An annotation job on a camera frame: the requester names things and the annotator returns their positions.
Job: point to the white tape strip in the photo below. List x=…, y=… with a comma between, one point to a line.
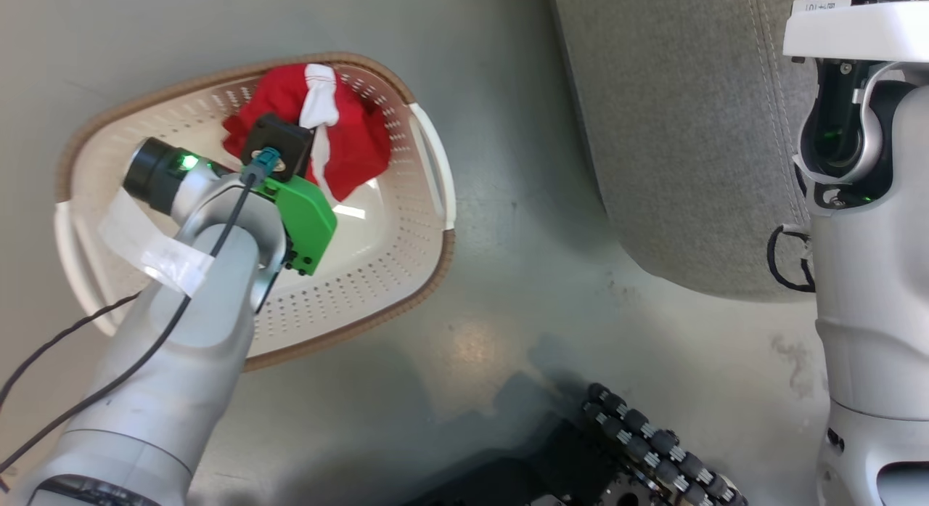
x=167, y=263

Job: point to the teal left camera connector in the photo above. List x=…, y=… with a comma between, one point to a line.
x=263, y=160

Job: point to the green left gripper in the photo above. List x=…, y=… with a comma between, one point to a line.
x=305, y=215

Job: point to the red basketball jersey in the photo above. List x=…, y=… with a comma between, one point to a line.
x=355, y=143

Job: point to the black mecanum wheel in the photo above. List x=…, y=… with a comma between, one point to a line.
x=653, y=444

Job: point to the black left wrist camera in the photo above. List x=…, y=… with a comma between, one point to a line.
x=284, y=137

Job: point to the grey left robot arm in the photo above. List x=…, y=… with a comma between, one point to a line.
x=181, y=361

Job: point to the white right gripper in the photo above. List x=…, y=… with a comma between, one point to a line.
x=860, y=30

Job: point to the cream plastic laundry basket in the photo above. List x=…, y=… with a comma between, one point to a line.
x=363, y=274

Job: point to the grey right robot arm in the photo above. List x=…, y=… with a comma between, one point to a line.
x=871, y=310

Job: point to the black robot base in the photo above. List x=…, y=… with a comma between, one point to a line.
x=522, y=470

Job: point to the grey fabric sofa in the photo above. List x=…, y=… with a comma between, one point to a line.
x=668, y=128

